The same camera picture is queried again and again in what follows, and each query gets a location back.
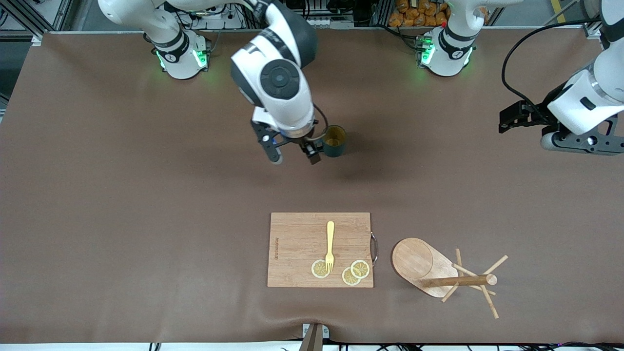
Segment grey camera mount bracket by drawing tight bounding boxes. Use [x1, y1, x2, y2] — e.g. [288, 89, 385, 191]
[298, 323, 330, 351]

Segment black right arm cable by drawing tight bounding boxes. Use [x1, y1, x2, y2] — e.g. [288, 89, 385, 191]
[312, 103, 330, 144]

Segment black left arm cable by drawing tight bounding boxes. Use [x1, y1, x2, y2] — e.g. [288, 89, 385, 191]
[501, 19, 601, 122]

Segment brown table mat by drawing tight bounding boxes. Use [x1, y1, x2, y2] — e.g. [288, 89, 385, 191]
[0, 28, 624, 345]

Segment wooden cup rack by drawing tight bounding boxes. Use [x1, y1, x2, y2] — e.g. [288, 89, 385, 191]
[391, 237, 508, 319]

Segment white power strip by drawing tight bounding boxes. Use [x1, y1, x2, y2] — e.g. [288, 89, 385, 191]
[188, 7, 244, 30]

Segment yellow plastic fork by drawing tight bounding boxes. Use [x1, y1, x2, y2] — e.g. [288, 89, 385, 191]
[325, 221, 335, 273]

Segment dark green cup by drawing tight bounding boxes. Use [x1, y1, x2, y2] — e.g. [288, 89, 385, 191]
[322, 125, 348, 158]

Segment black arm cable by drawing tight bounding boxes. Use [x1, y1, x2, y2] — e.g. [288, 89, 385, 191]
[501, 19, 601, 122]
[312, 103, 330, 144]

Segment grey socket strip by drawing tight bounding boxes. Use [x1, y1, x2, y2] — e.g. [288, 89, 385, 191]
[305, 16, 355, 29]

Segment wooden cutting board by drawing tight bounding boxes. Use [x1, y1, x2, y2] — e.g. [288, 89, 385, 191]
[267, 212, 378, 288]

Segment orange packaged goods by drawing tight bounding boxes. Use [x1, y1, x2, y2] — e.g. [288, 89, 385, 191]
[389, 0, 449, 27]

